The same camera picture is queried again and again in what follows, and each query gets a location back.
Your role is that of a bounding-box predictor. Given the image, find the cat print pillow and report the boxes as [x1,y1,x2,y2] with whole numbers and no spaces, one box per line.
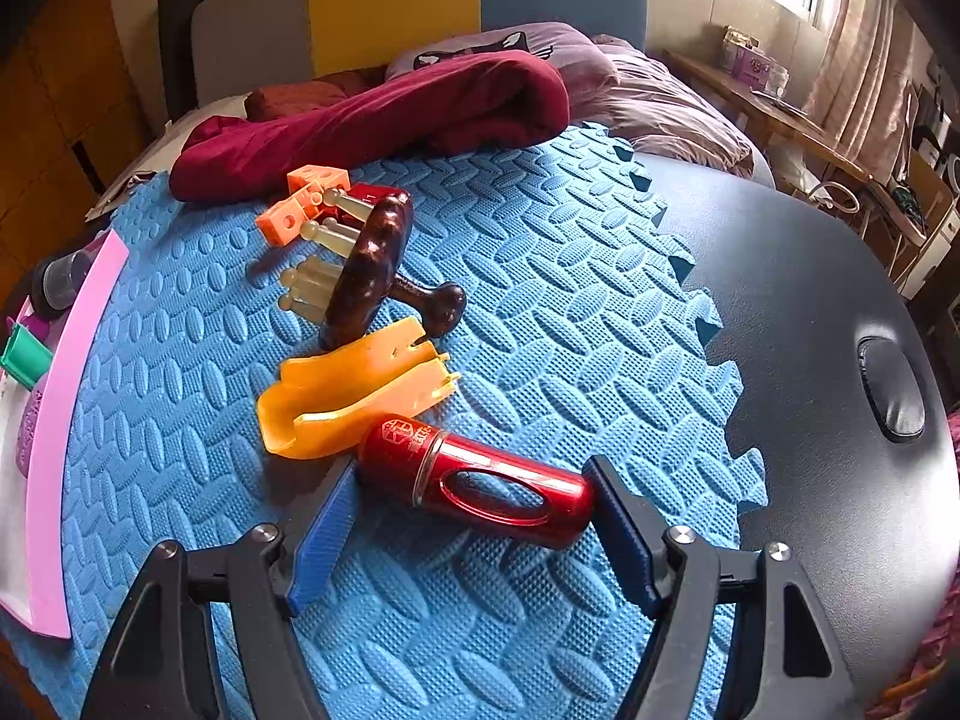
[386,21,620,121]

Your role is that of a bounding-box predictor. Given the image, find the grey yellow blue headboard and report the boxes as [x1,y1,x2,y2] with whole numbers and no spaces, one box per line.
[190,0,647,104]

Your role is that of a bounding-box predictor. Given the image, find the papers stack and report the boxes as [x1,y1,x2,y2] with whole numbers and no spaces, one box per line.
[85,171,156,223]

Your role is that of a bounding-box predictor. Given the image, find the pink storage box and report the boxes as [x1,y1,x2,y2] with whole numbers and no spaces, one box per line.
[719,26,789,98]

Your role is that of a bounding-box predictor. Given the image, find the pink shallow box tray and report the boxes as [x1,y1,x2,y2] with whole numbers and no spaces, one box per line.
[0,232,128,639]

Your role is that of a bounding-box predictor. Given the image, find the black rolled mat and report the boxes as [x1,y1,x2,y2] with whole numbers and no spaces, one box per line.
[156,0,205,122]

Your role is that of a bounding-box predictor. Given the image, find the red metal cylinder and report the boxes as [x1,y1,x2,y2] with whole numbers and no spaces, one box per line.
[358,415,592,550]

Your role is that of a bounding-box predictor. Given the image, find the dark wooden massager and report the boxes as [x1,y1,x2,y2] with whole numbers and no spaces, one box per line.
[278,187,467,351]

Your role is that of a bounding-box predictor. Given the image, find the blue foam mat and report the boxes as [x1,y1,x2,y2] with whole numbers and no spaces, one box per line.
[0,120,772,720]

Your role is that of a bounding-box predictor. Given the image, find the pink bed quilt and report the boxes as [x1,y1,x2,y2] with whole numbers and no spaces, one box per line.
[571,34,758,179]

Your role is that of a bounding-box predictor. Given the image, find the dark clear plastic jar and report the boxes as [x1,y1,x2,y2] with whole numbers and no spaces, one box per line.
[29,232,106,322]

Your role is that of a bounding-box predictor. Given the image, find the maroon blanket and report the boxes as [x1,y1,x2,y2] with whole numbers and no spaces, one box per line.
[169,50,569,205]

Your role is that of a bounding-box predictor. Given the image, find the green plastic stand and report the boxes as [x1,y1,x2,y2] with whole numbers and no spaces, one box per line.
[0,323,53,390]

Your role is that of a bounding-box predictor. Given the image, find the orange plastic scoop piece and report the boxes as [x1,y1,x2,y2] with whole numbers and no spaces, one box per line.
[257,317,460,460]

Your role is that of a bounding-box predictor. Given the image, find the orange cube block chain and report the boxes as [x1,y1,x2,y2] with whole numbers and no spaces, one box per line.
[254,164,353,249]

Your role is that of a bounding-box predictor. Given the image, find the wooden side desk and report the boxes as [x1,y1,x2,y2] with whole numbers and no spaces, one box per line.
[662,49,932,249]

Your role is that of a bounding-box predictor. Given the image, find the red puzzle piece block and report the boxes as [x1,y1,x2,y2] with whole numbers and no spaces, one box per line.
[345,182,410,206]

